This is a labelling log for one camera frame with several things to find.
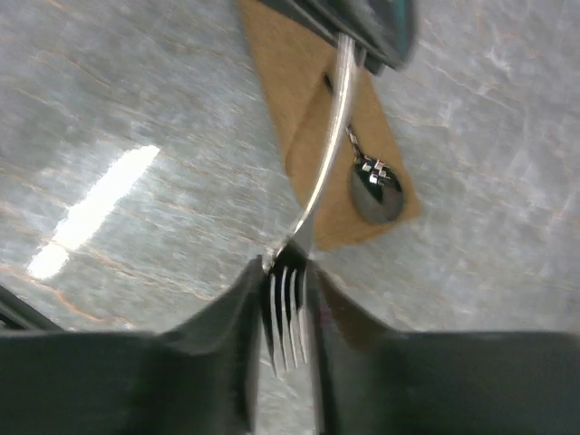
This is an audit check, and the black spoon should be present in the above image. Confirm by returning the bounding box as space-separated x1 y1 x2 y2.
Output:
345 123 405 225

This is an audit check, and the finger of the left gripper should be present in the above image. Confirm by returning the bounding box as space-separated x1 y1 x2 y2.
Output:
266 0 417 75

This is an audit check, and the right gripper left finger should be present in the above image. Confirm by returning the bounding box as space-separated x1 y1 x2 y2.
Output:
1 259 264 434

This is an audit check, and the silver fork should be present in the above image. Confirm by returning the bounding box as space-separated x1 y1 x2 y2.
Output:
261 34 366 377

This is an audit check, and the brown cloth napkin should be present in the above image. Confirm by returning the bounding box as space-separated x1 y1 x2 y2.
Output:
235 0 422 253

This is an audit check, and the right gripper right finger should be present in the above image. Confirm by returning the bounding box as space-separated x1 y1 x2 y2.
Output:
310 265 579 434

